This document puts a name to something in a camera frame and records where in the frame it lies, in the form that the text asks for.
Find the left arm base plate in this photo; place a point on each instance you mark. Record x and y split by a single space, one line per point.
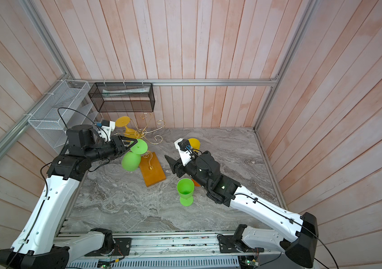
120 247

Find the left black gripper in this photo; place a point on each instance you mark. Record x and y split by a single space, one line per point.
120 146

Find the green wine glass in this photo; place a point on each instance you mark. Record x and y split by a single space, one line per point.
132 159
185 188

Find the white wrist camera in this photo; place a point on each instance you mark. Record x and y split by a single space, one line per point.
185 151
105 129

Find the aluminium frame rail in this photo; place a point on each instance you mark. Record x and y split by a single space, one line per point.
189 82

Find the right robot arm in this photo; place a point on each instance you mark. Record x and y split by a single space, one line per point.
298 233

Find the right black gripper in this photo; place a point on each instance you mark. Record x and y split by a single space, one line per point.
176 167

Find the white mesh wall shelf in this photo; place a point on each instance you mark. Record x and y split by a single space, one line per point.
65 106

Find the amber yellow wine glass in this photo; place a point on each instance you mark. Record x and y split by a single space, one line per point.
124 122

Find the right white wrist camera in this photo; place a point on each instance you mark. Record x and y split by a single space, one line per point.
185 151

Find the black mesh wall basket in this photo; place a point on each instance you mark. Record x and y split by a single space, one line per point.
108 97

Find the orange wine glass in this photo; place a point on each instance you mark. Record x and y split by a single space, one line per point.
195 183

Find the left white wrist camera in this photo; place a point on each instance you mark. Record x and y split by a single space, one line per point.
105 129

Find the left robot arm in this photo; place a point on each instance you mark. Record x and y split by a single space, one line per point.
34 248

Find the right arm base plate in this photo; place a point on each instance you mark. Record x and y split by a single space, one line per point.
228 244

